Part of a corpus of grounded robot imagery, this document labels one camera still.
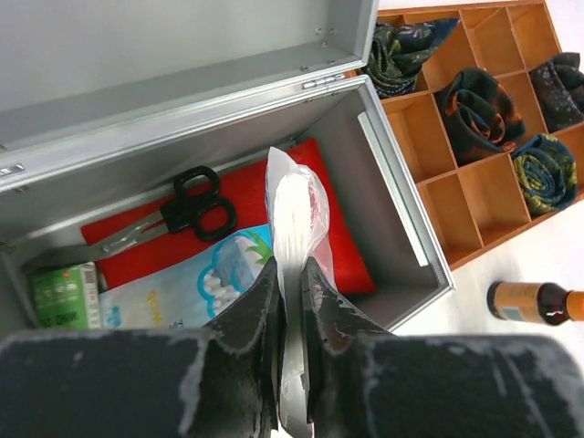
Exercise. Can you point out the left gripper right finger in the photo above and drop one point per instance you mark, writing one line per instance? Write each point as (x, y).
(366, 382)

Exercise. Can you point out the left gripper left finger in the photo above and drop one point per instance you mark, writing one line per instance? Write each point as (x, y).
(219, 380)

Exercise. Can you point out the blue cotton swab packet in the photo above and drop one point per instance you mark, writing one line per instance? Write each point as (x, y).
(192, 292)

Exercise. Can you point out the small green packet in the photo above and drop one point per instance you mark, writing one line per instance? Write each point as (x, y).
(67, 298)

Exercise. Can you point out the black handled scissors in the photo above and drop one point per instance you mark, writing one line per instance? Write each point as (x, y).
(197, 191)

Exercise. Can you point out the brown bottle orange cap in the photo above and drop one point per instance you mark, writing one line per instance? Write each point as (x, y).
(540, 303)

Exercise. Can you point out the white gauze packet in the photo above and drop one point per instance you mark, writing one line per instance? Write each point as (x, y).
(298, 212)

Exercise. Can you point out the red first aid pouch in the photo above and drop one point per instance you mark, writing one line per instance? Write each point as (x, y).
(246, 189)

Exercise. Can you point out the grey metal box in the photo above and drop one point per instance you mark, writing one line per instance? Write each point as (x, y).
(102, 102)

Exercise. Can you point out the rolled tie yellow blue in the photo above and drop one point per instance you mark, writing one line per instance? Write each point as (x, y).
(547, 174)

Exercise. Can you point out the wooden compartment tray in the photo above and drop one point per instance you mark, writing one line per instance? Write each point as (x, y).
(475, 207)

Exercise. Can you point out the rolled tie green pattern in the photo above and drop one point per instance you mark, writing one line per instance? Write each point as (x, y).
(398, 53)

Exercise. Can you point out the rolled tie dark dotted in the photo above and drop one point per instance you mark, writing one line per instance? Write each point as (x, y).
(558, 84)

